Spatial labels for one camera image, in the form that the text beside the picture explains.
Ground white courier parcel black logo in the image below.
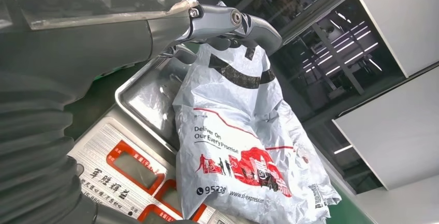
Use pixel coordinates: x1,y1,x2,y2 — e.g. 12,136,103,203
172,42,342,224

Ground white electronic scale steel pan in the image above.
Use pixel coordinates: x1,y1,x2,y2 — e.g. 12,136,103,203
67,52,247,224

